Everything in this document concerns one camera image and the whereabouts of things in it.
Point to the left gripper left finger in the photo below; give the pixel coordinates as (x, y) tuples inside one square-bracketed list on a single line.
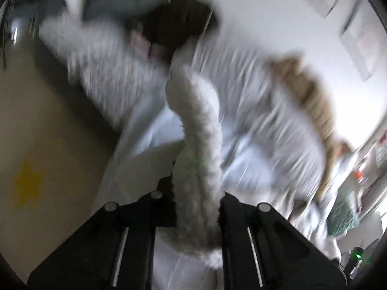
[(114, 249)]

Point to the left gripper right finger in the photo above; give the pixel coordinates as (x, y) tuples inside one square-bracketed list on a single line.
[(262, 250)]

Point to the white fleece jacket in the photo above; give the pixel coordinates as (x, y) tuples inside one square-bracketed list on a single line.
[(131, 90)]

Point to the green coral pattern cushion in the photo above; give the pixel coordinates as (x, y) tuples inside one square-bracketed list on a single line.
[(343, 216)]

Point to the light blue checked duvet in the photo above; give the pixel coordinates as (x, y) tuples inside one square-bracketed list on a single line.
[(269, 151)]

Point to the tan knitted blanket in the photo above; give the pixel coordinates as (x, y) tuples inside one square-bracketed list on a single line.
[(315, 101)]

